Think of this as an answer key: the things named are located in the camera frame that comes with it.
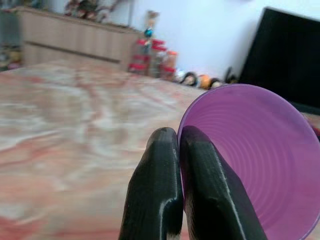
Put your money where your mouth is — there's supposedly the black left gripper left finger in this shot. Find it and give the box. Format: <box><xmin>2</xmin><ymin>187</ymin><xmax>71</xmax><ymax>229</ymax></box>
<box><xmin>118</xmin><ymin>126</ymin><xmax>184</xmax><ymax>240</ymax></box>

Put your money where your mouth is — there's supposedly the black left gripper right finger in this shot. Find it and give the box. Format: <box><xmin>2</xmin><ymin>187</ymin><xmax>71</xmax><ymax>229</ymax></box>
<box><xmin>179</xmin><ymin>125</ymin><xmax>268</xmax><ymax>240</ymax></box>

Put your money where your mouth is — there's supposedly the purple plastic cup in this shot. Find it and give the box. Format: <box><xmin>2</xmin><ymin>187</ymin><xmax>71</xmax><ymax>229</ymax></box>
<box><xmin>176</xmin><ymin>83</ymin><xmax>320</xmax><ymax>240</ymax></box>

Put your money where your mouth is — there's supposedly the dark haired doll head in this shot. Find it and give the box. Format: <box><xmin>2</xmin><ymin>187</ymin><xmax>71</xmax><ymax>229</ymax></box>
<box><xmin>178</xmin><ymin>71</ymin><xmax>201</xmax><ymax>88</ymax></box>

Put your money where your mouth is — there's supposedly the orange round toy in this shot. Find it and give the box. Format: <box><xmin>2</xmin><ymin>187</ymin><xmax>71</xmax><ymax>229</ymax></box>
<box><xmin>198</xmin><ymin>74</ymin><xmax>213</xmax><ymax>90</ymax></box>

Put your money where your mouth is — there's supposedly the orange lidded clear jar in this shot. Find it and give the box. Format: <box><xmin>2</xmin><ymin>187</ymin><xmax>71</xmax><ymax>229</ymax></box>
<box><xmin>162</xmin><ymin>49</ymin><xmax>180</xmax><ymax>81</ymax></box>

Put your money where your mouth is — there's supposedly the red tiered snack rack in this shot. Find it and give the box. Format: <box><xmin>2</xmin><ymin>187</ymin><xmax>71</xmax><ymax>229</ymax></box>
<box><xmin>127</xmin><ymin>38</ymin><xmax>168</xmax><ymax>76</ymax></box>

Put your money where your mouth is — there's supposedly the black flat television screen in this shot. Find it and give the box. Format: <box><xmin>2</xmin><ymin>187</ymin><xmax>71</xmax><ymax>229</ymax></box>
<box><xmin>237</xmin><ymin>6</ymin><xmax>320</xmax><ymax>108</ymax></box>

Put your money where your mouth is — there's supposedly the colourful figurine on stand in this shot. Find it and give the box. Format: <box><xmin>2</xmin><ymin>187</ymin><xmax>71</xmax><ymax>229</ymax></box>
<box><xmin>142</xmin><ymin>10</ymin><xmax>161</xmax><ymax>42</ymax></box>

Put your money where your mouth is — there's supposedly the light wooden sideboard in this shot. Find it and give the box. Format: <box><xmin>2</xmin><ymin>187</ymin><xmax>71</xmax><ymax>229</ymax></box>
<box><xmin>14</xmin><ymin>6</ymin><xmax>143</xmax><ymax>72</ymax></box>

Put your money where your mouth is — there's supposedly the dried flower decoration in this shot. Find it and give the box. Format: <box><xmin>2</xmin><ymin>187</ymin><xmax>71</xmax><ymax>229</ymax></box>
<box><xmin>63</xmin><ymin>0</ymin><xmax>118</xmax><ymax>24</ymax></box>

